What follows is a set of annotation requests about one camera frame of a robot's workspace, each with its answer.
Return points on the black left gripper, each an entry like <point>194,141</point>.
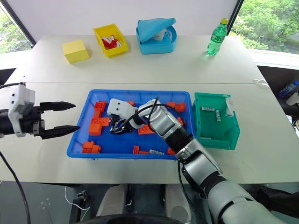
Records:
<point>31,120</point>

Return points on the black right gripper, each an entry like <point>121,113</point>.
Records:
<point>116,120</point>

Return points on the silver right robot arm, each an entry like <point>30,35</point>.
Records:
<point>198,158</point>

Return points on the blue plastic tray bin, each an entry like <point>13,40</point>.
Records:
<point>121,142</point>

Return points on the yellow plastic bin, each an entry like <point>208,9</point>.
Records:
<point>116,52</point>

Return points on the green plastic bin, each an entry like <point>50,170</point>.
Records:
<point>210,126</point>

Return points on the orange flat building block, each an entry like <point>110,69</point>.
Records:
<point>144,152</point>
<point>100,121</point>
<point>145,130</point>

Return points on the orange L-shaped building block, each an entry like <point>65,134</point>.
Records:
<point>100,106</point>

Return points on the white black battery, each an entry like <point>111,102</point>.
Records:
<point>218,116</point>
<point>208,108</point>
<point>156,152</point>

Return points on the yellow foam block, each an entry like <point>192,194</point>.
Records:
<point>76,51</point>

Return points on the black floor device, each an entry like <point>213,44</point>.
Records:
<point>80,207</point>

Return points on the red and white items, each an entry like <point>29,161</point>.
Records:
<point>111,42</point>

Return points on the light blue lidded box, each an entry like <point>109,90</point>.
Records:
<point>156,46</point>

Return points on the dark rounded robot torso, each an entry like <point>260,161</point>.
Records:
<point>142,219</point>

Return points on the white items in box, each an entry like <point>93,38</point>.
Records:
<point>163,35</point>

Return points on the white paper label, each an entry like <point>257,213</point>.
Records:
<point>229,106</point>

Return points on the green plastic soda bottle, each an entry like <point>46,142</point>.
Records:
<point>216,37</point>

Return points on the blue label water bottle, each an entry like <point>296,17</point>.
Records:
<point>288,88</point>

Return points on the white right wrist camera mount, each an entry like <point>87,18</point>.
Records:
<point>120,107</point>

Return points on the black window frame bar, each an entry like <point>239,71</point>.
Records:
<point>21,23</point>
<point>237,16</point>

